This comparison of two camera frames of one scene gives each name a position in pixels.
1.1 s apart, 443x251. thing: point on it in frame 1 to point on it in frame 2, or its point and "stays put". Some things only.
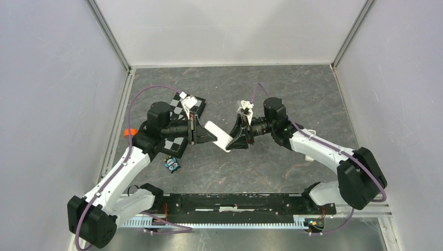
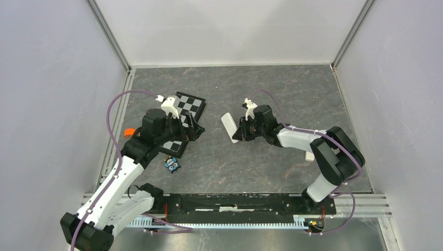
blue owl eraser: x=172 y=163 stays put
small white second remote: x=309 y=158 stays put
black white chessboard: x=175 y=146 stays put
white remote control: x=223 y=138 to x=229 y=126
